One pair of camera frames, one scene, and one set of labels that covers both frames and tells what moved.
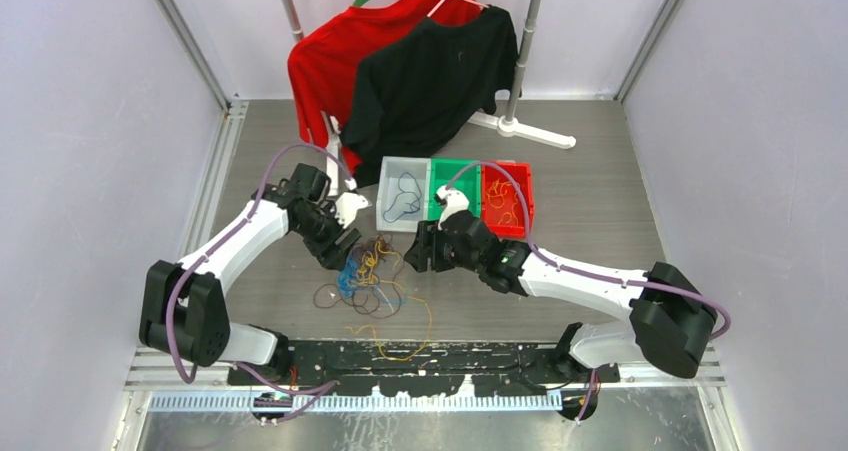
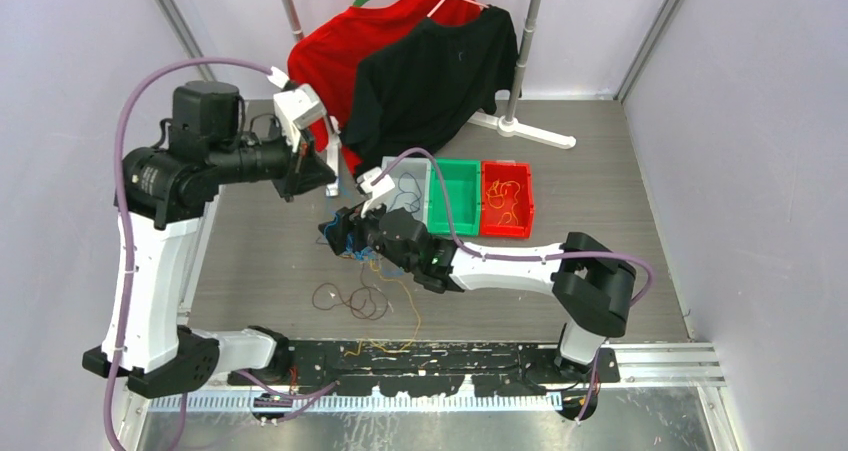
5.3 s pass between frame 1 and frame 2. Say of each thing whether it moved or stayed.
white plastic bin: stayed
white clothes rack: stayed
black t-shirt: stayed
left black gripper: moved
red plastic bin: stayed
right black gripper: moved
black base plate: stayed
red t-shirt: stayed
